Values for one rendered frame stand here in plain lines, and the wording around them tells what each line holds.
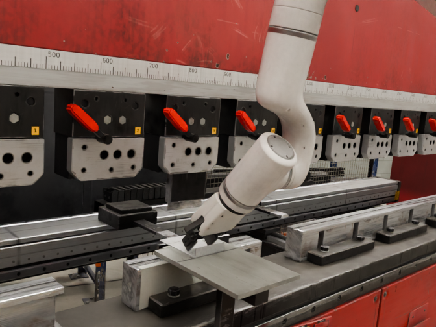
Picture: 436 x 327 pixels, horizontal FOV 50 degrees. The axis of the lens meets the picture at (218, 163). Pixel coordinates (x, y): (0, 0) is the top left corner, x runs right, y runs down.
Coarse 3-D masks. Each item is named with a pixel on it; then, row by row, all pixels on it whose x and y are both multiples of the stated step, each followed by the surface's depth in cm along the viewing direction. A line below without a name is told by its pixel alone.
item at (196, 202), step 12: (168, 180) 104; (180, 180) 105; (192, 180) 107; (204, 180) 110; (168, 192) 104; (180, 192) 105; (192, 192) 108; (204, 192) 110; (168, 204) 105; (180, 204) 107; (192, 204) 110
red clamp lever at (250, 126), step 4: (236, 112) 105; (240, 112) 104; (244, 112) 105; (236, 116) 106; (240, 116) 105; (244, 116) 105; (240, 120) 106; (244, 120) 105; (248, 120) 106; (244, 124) 106; (248, 124) 106; (252, 124) 107; (248, 128) 107; (252, 128) 107; (252, 132) 109; (256, 132) 109; (248, 136) 112; (252, 136) 110; (256, 136) 109
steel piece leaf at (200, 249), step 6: (198, 240) 111; (174, 246) 105; (180, 246) 106; (198, 246) 107; (204, 246) 101; (210, 246) 102; (216, 246) 103; (222, 246) 105; (186, 252) 102; (192, 252) 102; (198, 252) 100; (204, 252) 101; (210, 252) 102; (216, 252) 104
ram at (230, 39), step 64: (0, 0) 71; (64, 0) 78; (128, 0) 85; (192, 0) 95; (256, 0) 107; (384, 0) 143; (192, 64) 98; (256, 64) 110; (320, 64) 127; (384, 64) 149
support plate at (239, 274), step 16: (160, 256) 101; (176, 256) 100; (208, 256) 101; (224, 256) 102; (240, 256) 103; (256, 256) 103; (192, 272) 93; (208, 272) 92; (224, 272) 93; (240, 272) 94; (256, 272) 94; (272, 272) 95; (288, 272) 96; (224, 288) 86; (240, 288) 86; (256, 288) 87
